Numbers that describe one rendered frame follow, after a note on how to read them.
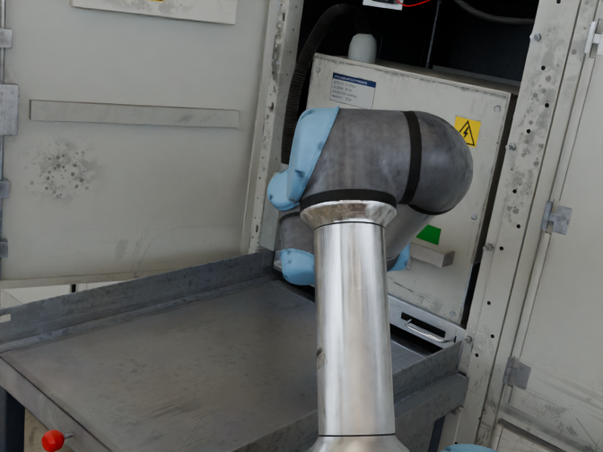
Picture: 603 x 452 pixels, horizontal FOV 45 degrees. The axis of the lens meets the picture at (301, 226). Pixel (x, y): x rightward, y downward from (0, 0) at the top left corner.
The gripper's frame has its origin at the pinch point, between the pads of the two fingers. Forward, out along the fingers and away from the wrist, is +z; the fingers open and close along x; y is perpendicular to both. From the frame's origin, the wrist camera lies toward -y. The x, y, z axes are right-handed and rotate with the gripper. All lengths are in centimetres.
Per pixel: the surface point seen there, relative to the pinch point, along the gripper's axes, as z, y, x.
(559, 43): -23, 31, 42
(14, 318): -47, -30, -42
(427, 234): 1.4, 11.7, 8.2
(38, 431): 45, -110, -93
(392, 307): 9.5, 7.7, -7.8
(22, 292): 35, -140, -56
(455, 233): 0.2, 17.8, 10.1
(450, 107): -11.7, 10.9, 30.9
